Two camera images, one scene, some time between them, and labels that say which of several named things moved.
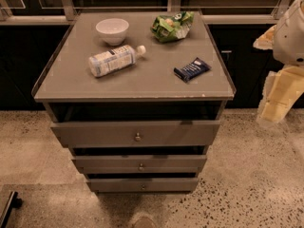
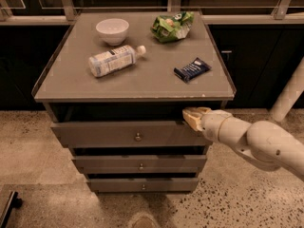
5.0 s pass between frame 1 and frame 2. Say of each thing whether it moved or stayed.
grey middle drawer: stayed
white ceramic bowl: stayed
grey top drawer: stayed
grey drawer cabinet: stayed
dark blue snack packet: stayed
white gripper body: moved
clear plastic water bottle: stayed
